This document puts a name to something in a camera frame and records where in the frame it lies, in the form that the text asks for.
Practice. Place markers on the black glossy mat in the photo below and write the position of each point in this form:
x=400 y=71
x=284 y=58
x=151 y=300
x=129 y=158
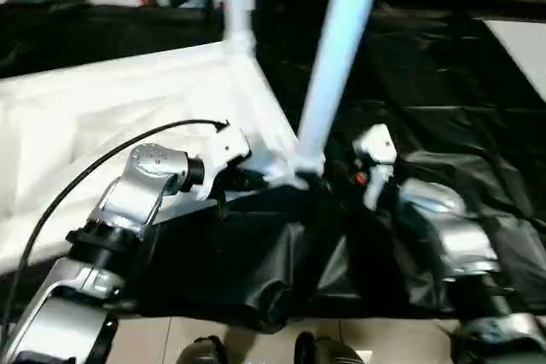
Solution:
x=448 y=82

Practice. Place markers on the white plastic stool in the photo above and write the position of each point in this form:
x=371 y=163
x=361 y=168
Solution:
x=85 y=125

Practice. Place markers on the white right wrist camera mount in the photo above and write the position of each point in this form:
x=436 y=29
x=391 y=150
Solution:
x=377 y=146

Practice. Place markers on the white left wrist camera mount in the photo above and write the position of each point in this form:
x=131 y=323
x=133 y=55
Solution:
x=226 y=146

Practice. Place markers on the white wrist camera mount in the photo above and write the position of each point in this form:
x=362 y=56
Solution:
x=226 y=146
x=377 y=146

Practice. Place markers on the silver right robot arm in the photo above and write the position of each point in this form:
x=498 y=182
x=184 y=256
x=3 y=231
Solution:
x=448 y=219

